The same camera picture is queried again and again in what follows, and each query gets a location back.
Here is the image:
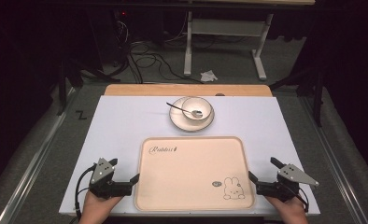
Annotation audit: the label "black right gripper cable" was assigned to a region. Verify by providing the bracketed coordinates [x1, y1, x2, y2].
[297, 186, 310, 215]

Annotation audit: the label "cream bowl with dark rim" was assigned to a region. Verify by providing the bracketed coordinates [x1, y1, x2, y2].
[181, 96, 214, 122]

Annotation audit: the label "cream round plate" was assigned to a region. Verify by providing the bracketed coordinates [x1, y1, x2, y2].
[168, 96, 216, 133]

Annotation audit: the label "person's right hand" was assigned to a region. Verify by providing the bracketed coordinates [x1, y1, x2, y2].
[264, 194, 311, 224]

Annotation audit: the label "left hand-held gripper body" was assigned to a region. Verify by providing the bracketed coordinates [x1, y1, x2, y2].
[88, 157, 134, 200]

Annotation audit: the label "white table sheet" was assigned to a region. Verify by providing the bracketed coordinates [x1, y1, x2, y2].
[58, 94, 321, 217]

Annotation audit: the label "crumpled white paper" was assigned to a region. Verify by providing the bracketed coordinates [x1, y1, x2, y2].
[199, 70, 219, 83]

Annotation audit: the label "metal spoon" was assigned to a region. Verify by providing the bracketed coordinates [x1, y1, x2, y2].
[165, 102, 204, 119]

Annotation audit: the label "aluminium floor rail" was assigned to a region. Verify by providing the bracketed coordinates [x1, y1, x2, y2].
[0, 87, 78, 224]
[298, 95, 368, 224]

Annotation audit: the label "beige tray with rabbit print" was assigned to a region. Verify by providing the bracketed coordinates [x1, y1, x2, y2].
[134, 135, 257, 213]

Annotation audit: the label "black floor cables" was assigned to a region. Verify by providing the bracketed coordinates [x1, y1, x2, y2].
[115, 18, 205, 85]

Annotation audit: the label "white metal desk frame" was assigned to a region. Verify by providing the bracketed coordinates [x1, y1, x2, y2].
[183, 10, 276, 81]

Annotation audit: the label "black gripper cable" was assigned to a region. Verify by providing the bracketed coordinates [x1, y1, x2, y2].
[74, 164, 98, 222]
[297, 186, 310, 215]

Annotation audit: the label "wooden table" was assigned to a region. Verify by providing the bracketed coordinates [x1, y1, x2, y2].
[104, 83, 274, 98]

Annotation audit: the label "person's left hand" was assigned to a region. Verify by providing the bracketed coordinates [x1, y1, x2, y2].
[78, 189, 124, 224]

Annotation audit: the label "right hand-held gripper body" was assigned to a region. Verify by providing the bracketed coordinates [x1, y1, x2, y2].
[255, 163, 320, 203]

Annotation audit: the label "black metal stand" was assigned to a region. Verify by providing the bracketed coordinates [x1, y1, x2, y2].
[55, 59, 121, 117]
[268, 66, 327, 128]

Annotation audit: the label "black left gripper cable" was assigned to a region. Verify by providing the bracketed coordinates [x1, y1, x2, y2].
[74, 164, 98, 222]

